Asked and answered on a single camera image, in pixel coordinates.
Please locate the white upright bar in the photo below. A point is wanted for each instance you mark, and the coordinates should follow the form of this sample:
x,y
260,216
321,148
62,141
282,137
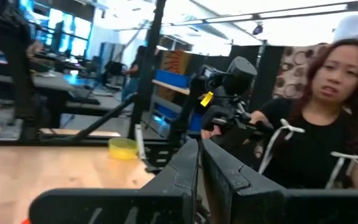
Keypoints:
x,y
140,141

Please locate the wooden shelf rack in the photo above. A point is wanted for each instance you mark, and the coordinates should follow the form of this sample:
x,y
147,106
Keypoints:
x,y
169,104

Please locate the yellow tag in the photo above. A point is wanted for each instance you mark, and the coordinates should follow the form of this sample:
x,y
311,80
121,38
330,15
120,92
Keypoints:
x,y
207,99

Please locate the circle patterned partition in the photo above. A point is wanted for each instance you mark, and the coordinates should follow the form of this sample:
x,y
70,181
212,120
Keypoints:
x,y
294,71

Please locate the black office desk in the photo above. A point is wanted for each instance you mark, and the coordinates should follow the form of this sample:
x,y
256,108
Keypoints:
x,y
51,85

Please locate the yellow translucent plastic bowl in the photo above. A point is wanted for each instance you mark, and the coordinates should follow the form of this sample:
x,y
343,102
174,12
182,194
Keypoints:
x,y
123,149

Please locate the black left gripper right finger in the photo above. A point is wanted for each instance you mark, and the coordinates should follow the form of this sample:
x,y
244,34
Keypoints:
x,y
247,202

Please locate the black keyboard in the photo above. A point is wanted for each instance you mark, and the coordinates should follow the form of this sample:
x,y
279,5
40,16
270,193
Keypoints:
x,y
82,95

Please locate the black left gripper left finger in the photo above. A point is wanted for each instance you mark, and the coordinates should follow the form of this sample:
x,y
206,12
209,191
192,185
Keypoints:
x,y
154,202

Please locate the person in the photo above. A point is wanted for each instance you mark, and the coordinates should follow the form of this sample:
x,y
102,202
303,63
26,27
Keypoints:
x,y
132,77
309,149

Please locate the wooden bench top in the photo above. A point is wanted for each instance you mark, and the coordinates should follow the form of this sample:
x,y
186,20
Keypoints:
x,y
79,132

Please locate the blue storage bin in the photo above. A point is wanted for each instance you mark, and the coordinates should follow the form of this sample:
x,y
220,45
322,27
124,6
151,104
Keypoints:
x,y
171,77

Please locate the black partition panel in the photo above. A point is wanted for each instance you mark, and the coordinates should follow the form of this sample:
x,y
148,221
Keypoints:
x,y
269,71

